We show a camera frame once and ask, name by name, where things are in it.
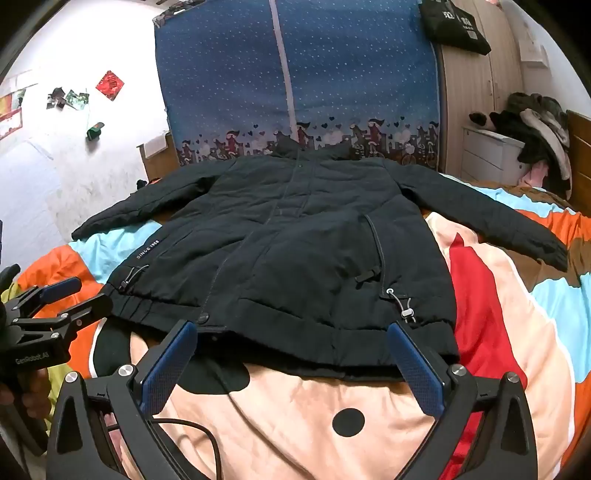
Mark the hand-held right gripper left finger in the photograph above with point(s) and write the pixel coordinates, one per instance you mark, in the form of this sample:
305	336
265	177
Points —
168	369

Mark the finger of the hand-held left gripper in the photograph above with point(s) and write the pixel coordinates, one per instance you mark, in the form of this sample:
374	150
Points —
90	308
60	287

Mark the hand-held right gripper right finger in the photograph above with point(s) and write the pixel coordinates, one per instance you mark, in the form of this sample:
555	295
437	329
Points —
418	369

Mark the black padded jacket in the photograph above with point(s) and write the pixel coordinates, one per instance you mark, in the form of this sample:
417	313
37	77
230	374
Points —
300	230

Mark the white container with clothes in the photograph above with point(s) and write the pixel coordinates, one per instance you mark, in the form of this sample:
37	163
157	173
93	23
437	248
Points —
540	134

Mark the person's left hand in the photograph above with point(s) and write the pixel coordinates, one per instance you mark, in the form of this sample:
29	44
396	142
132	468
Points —
23	392

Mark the yellow-green bedsheet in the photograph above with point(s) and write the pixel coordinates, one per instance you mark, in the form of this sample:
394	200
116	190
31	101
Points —
57	385

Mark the colourful patterned blanket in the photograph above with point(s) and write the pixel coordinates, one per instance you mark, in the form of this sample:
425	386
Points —
295	415

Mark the green cap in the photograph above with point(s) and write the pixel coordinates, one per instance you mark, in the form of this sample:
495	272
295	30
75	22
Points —
95	132

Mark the wooden nightstand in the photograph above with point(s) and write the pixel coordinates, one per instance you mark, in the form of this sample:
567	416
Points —
159	159

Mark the red paper square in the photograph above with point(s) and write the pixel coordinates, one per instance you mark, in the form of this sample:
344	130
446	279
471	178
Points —
110	85

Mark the white drawer cabinet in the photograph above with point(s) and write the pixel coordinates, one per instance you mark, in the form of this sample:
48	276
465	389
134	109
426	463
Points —
489	152

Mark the black plush toy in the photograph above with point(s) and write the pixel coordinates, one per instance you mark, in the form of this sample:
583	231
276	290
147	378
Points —
479	119

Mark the wooden headboard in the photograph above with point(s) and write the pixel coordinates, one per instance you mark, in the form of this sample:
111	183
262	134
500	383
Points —
581	152

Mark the wooden wardrobe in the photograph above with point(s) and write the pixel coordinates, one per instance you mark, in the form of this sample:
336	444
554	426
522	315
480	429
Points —
475	87

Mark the black bag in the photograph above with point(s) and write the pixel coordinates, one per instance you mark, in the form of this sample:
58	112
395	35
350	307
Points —
455	25

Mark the wall poster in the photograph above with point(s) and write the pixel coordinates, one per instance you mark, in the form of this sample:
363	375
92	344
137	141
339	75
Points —
11	115

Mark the green wall photo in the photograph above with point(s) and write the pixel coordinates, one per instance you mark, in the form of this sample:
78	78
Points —
78	98

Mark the dark wall photo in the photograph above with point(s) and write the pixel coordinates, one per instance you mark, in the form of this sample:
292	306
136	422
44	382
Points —
57	98

